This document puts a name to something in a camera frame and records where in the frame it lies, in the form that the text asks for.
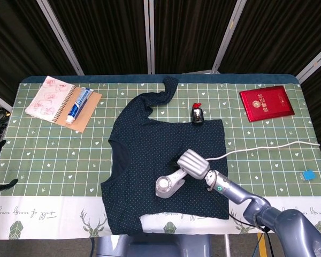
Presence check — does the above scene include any small blue eraser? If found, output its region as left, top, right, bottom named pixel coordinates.
left=301, top=170, right=316, bottom=182

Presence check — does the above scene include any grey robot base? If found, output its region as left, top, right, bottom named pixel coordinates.
left=96, top=234, right=212, bottom=257

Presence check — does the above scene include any white partition frame post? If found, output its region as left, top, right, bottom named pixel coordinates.
left=0, top=89, right=13, bottom=112
left=36, top=0, right=85, bottom=76
left=211, top=0, right=247, bottom=74
left=295, top=40, right=321, bottom=84
left=143, top=0, right=156, bottom=75

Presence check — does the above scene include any dark pleated partition panel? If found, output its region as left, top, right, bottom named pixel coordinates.
left=219, top=0, right=321, bottom=79
left=301, top=55, right=321, bottom=147
left=154, top=0, right=239, bottom=74
left=0, top=0, right=80, bottom=99
left=47, top=0, right=150, bottom=76

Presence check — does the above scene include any small dark bottle red cap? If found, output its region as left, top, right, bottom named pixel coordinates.
left=190, top=102, right=205, bottom=126

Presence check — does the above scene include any teal table pad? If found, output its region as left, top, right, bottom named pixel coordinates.
left=20, top=73, right=300, bottom=86

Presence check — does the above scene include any white power cord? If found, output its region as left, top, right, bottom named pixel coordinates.
left=206, top=141, right=321, bottom=162

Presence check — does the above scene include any white handheld steam iron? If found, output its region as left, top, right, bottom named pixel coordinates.
left=155, top=168, right=188, bottom=199

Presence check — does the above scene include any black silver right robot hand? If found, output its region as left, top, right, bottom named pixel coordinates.
left=167, top=149, right=211, bottom=180

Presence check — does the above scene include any black robot hand cable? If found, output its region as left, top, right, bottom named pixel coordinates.
left=207, top=184, right=273, bottom=257

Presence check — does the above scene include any red certificate book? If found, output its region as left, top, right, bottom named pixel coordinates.
left=239, top=85, right=295, bottom=123

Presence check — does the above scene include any blue white toothpaste tube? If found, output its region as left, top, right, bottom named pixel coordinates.
left=65, top=87, right=94, bottom=125

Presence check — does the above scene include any dark blue dotted shirt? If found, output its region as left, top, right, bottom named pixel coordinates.
left=100, top=76, right=230, bottom=238

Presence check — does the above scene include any blue cable under table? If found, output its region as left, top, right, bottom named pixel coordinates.
left=251, top=233, right=260, bottom=257

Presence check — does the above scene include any green checked tablecloth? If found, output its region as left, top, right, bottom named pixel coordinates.
left=0, top=81, right=321, bottom=240

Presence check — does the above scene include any spiral notebook with red drawings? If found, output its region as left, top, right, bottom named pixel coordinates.
left=24, top=75, right=102, bottom=133

